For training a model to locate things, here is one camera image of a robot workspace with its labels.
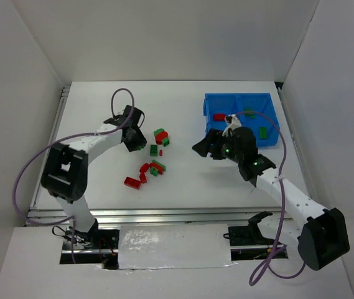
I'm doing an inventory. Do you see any aluminium frame rail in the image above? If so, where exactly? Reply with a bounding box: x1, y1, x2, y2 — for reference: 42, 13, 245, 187
24, 207, 296, 227

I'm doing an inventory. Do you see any red arch brick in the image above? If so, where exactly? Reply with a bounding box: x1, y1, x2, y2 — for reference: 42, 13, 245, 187
139, 163, 150, 173

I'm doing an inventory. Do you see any green brick top cluster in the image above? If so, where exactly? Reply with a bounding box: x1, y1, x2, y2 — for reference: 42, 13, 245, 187
154, 128, 164, 136

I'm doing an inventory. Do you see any blue divided bin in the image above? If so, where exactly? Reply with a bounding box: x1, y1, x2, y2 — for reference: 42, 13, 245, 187
203, 93, 279, 148

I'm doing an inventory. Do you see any green 2x4 brick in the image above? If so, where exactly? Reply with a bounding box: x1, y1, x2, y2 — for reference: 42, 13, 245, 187
149, 144, 159, 156

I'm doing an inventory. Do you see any green curved long brick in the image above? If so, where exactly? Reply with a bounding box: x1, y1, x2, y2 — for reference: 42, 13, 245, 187
152, 159, 166, 171

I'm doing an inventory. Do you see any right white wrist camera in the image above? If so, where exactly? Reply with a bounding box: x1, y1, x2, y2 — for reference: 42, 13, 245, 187
222, 114, 242, 137

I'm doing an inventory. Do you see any green 2x3 brick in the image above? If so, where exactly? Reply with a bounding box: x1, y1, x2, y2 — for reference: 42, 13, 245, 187
259, 126, 268, 140

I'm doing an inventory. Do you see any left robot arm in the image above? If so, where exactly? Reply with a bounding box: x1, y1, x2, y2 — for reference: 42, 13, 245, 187
40, 105, 147, 245

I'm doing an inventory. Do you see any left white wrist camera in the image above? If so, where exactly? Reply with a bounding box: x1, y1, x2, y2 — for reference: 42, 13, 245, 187
103, 115, 123, 126

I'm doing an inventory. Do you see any red curved long brick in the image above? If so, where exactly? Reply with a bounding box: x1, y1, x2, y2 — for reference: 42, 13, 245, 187
150, 163, 164, 175

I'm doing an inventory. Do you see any tiny green 1x3 brick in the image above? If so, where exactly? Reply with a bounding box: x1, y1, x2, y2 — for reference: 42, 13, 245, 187
243, 108, 256, 118

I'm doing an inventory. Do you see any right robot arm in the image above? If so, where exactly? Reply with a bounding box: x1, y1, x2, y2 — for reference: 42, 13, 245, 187
192, 127, 350, 270

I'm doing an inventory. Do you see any red 2x2 brick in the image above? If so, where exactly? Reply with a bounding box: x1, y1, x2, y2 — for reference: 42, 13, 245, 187
139, 173, 147, 184

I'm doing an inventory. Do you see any large red 2x4 brick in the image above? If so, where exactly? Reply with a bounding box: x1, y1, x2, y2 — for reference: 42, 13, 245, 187
124, 177, 142, 190

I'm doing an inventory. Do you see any red sloped brick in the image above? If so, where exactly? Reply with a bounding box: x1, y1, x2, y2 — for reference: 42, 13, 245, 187
213, 113, 226, 121

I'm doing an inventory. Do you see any red rounded brick cluster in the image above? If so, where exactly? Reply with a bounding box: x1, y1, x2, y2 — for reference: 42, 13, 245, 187
155, 131, 169, 145

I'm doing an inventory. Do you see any green brick beside red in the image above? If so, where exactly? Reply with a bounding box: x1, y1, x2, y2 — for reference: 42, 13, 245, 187
162, 138, 170, 147

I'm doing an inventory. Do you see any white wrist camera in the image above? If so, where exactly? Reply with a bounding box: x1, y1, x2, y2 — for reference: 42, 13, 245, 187
103, 115, 123, 126
222, 114, 242, 137

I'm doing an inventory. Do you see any green number four brick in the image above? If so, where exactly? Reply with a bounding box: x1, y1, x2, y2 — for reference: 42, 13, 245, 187
150, 167, 159, 176

